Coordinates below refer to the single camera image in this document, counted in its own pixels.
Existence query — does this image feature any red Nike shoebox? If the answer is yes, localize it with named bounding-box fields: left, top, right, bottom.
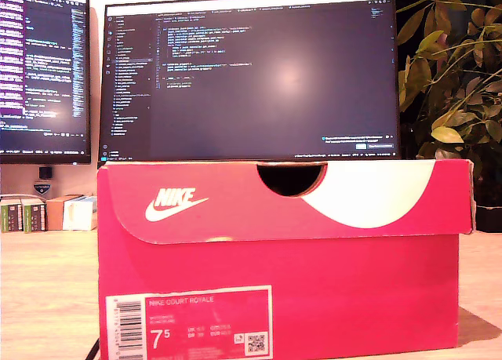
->
left=96, top=158, right=476, bottom=360

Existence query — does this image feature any small white box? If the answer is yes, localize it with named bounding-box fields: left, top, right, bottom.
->
left=62, top=196, right=98, bottom=232

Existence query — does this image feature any small orange box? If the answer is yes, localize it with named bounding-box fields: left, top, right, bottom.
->
left=45, top=195, right=84, bottom=231

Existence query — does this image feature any small green box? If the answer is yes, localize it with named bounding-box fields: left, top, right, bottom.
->
left=21, top=198, right=48, bottom=234
left=0, top=198, right=23, bottom=234

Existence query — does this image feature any wide computer monitor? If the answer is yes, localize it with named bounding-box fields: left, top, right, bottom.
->
left=97, top=0, right=402, bottom=165

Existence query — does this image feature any green leafy houseplant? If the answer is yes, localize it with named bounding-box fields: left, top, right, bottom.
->
left=396, top=0, right=502, bottom=191

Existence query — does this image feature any computer monitor with purple text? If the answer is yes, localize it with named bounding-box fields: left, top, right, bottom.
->
left=0, top=0, right=92, bottom=165

